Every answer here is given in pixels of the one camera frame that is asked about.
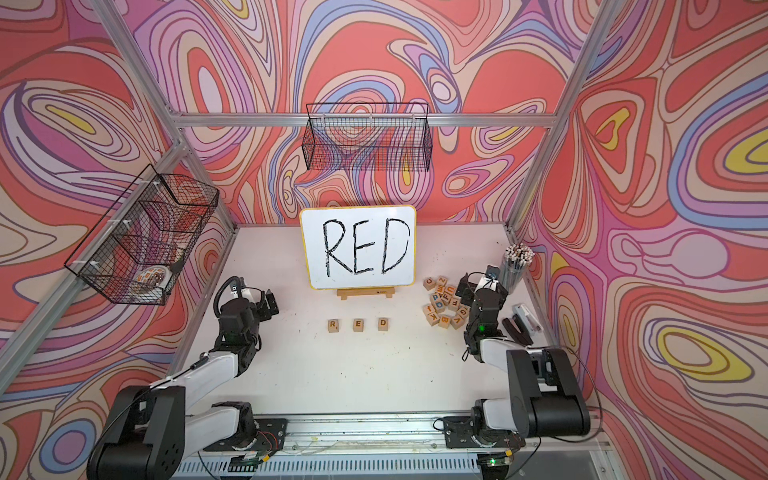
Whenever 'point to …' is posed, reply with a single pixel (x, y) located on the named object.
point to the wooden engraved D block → (384, 324)
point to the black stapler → (522, 325)
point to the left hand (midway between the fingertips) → (257, 294)
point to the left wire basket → (132, 255)
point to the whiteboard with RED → (361, 246)
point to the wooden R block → (333, 326)
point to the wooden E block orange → (358, 325)
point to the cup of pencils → (515, 262)
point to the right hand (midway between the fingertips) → (481, 283)
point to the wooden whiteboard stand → (344, 293)
